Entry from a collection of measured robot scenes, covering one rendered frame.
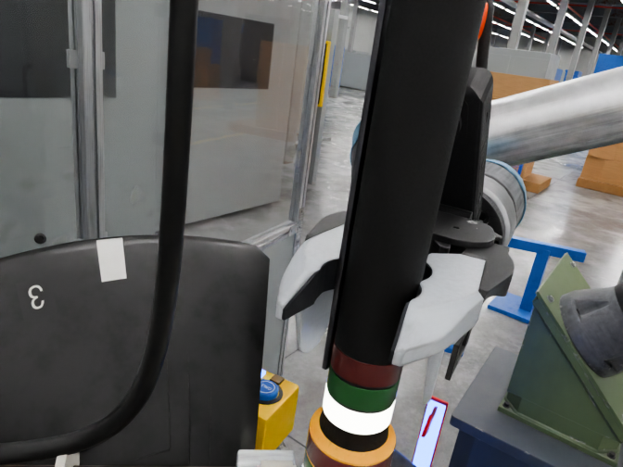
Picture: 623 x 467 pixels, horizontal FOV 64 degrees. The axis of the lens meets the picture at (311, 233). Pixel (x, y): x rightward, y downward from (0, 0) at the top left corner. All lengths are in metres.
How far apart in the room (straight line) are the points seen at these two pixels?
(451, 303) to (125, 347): 0.22
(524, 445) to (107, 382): 0.76
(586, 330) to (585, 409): 0.14
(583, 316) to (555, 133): 0.45
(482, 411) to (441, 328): 0.82
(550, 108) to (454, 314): 0.39
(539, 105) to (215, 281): 0.37
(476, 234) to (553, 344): 0.67
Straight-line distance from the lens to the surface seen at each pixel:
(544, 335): 0.94
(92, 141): 1.00
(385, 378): 0.23
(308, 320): 0.24
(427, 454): 0.71
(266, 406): 0.78
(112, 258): 0.37
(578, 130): 0.57
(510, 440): 0.97
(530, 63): 10.79
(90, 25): 0.98
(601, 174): 9.47
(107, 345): 0.35
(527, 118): 0.56
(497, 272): 0.25
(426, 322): 0.19
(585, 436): 1.01
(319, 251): 0.23
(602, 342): 0.94
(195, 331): 0.35
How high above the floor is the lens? 1.57
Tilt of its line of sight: 20 degrees down
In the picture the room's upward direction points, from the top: 8 degrees clockwise
